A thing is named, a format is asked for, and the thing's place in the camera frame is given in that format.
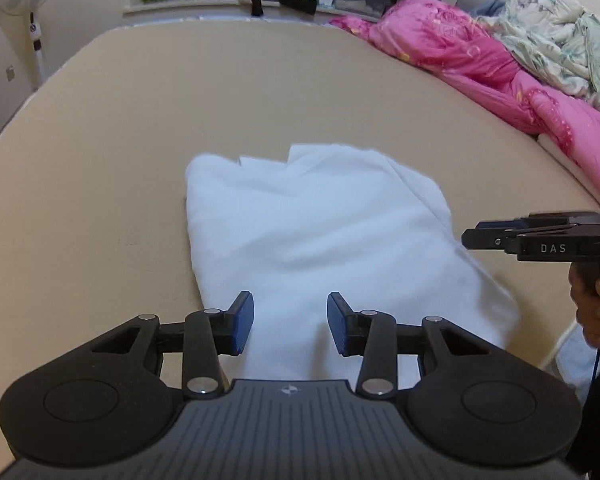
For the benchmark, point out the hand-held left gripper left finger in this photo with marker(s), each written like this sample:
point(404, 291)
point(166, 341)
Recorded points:
point(241, 322)

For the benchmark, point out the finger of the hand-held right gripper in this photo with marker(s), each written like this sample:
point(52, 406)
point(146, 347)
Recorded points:
point(555, 219)
point(490, 240)

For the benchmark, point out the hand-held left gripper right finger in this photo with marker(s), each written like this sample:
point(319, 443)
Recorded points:
point(337, 325)

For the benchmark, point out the white shirt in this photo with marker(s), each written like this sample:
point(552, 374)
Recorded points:
point(305, 240)

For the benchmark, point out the person's right hand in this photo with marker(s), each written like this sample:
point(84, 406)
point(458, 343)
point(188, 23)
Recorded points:
point(590, 315)

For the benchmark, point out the light blue bed sheet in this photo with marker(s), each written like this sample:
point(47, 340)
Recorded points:
point(575, 355)

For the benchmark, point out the pale floral quilt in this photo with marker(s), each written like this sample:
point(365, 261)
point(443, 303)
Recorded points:
point(545, 35)

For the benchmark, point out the pink floral quilt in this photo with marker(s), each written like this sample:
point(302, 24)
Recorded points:
point(445, 40)

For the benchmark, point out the tan bed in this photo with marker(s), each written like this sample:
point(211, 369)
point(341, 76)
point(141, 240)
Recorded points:
point(105, 160)

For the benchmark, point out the blue-grey cloth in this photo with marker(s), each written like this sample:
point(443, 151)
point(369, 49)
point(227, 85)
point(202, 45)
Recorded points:
point(487, 8)

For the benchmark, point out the tissue pack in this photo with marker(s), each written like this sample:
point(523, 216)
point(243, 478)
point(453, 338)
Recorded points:
point(324, 0)

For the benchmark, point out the white windowsill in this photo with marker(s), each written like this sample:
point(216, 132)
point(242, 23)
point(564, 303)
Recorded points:
point(190, 6)

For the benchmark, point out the small low wall socket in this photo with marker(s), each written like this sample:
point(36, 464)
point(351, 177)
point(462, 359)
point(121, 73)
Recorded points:
point(10, 73)

